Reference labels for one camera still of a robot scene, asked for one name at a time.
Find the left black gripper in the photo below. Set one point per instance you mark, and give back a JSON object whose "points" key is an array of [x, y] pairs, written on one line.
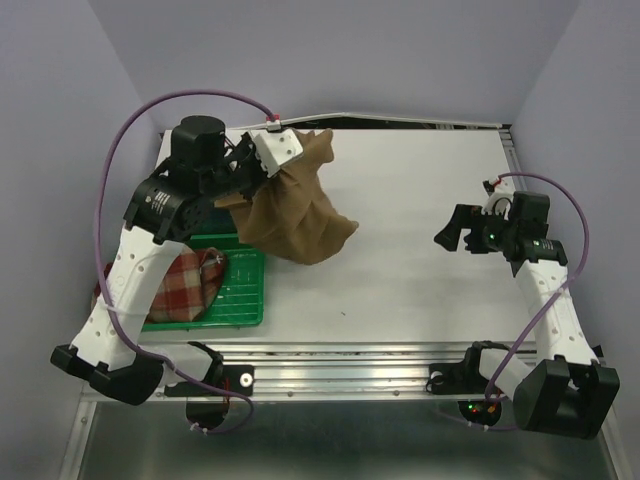
{"points": [[247, 146]]}

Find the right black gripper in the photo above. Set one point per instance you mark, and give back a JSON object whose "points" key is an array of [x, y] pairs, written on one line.
{"points": [[464, 216]]}

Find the tan pleated skirt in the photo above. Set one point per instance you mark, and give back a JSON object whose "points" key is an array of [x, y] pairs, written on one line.
{"points": [[291, 217]]}

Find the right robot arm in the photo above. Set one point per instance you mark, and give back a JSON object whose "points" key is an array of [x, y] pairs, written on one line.
{"points": [[568, 392]]}

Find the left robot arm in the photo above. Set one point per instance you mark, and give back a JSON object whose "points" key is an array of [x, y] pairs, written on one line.
{"points": [[166, 209]]}

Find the red plaid skirt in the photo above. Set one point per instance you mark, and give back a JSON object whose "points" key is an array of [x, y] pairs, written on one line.
{"points": [[189, 287]]}

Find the green plastic tray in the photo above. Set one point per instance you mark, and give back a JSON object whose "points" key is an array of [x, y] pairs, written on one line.
{"points": [[240, 300]]}

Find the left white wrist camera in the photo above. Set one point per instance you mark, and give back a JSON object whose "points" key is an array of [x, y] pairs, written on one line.
{"points": [[276, 150]]}

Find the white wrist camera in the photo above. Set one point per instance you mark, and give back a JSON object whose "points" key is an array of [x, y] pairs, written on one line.
{"points": [[500, 194], [276, 150]]}

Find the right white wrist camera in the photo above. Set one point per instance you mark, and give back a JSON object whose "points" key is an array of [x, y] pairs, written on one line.
{"points": [[500, 194]]}

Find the aluminium frame rail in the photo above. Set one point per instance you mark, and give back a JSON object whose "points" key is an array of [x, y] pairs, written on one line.
{"points": [[344, 351]]}

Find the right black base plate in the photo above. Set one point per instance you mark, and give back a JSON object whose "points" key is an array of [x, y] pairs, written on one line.
{"points": [[454, 379]]}

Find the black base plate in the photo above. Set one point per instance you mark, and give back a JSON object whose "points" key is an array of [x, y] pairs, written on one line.
{"points": [[454, 379], [234, 378]]}

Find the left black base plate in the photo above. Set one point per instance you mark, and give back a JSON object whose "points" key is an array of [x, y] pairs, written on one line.
{"points": [[234, 378]]}

